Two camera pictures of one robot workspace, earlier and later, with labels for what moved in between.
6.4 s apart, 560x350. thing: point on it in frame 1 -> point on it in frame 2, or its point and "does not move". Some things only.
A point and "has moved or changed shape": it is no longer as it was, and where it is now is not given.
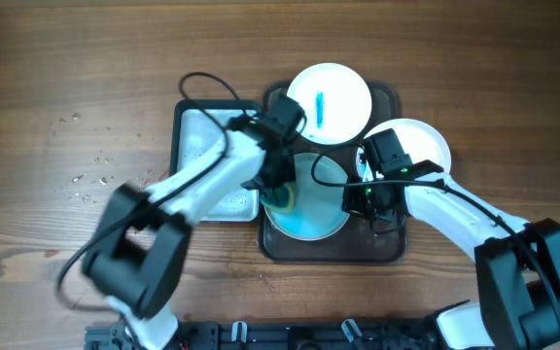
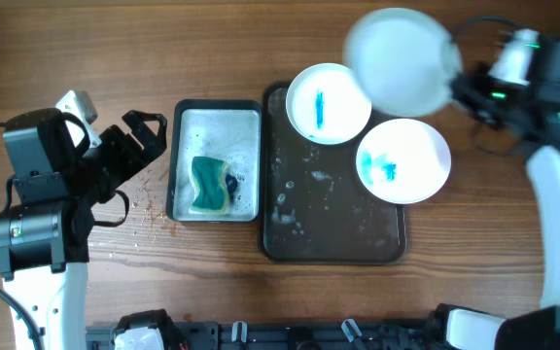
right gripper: (370, 206) -> (468, 92)
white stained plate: (317, 209) -> (401, 62)
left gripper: (290, 173) -> (136, 157)
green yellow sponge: (278, 198) has moved or changed shape
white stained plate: (335, 101) does not move
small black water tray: (193, 134) does not move
